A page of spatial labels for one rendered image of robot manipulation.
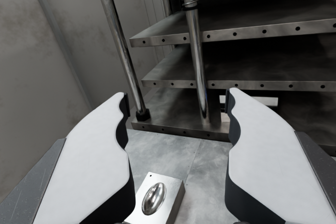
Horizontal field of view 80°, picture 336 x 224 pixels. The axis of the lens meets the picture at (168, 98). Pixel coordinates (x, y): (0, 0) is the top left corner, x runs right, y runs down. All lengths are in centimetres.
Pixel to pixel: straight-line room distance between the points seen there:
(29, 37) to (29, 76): 33
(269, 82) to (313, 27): 27
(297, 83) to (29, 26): 201
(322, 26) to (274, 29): 16
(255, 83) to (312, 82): 22
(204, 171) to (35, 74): 171
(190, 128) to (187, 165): 27
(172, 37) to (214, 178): 67
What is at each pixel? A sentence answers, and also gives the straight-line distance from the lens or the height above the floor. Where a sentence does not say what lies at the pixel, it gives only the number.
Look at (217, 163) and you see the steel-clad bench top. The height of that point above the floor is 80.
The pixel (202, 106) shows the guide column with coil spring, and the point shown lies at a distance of 110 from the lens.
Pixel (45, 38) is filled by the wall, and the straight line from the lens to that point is 222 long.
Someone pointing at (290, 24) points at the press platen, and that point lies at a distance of 95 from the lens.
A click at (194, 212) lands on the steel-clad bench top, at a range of 83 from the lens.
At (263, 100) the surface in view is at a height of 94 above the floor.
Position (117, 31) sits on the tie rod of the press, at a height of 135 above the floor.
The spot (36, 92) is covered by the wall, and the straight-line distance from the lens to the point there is 216.
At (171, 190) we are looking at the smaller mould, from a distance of 80.
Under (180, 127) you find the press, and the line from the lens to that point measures 118.
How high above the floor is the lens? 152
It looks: 29 degrees down
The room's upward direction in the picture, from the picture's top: 13 degrees counter-clockwise
